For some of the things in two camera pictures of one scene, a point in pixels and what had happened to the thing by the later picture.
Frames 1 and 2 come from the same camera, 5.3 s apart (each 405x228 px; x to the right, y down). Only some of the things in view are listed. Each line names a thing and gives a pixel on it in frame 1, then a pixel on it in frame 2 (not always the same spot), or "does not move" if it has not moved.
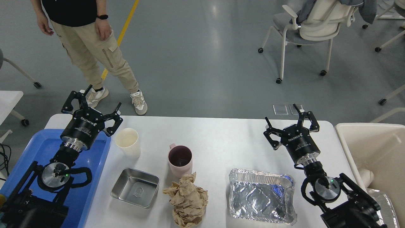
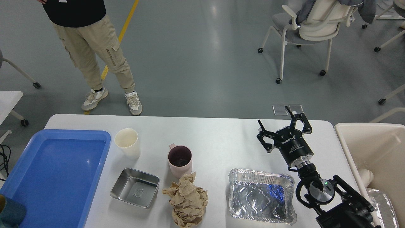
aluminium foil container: x=262 y=196 does not move
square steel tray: x=135 y=187 does not move
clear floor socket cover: x=281 y=110 does not move
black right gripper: x=296 y=139 → x=290 y=141
